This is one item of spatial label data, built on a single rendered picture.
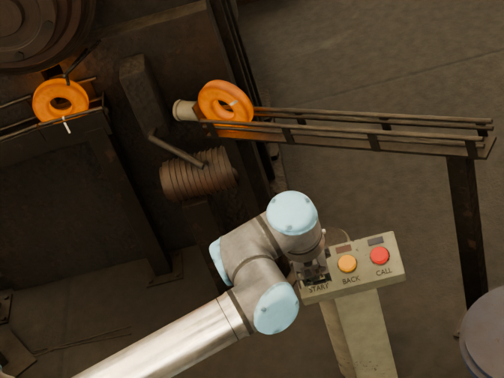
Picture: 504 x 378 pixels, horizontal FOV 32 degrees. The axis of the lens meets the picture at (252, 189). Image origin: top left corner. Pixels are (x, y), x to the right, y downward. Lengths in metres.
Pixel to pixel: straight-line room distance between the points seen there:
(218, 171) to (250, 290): 0.97
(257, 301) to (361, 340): 0.66
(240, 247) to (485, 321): 0.68
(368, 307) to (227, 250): 0.53
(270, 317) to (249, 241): 0.17
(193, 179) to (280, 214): 0.87
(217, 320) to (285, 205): 0.26
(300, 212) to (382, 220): 1.29
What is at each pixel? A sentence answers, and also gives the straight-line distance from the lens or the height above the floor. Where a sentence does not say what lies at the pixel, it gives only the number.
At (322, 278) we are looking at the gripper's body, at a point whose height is 0.70.
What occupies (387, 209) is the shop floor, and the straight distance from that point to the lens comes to 2.97.
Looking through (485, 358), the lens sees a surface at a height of 0.43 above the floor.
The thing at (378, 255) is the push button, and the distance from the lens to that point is 2.02.
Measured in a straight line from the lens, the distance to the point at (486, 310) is 2.12.
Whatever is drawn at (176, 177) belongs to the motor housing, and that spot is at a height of 0.51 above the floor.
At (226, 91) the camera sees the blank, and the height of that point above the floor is 0.78.
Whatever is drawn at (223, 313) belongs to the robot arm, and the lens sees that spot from 1.58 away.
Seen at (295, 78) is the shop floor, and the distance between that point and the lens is 3.63.
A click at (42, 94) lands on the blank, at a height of 0.79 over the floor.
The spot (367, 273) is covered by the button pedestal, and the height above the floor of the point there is 0.59.
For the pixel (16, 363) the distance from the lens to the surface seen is 3.00.
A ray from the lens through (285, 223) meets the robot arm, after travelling 1.66.
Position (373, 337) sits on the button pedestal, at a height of 0.36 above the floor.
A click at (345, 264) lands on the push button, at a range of 2.01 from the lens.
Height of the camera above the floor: 2.10
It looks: 41 degrees down
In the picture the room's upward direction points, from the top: 19 degrees counter-clockwise
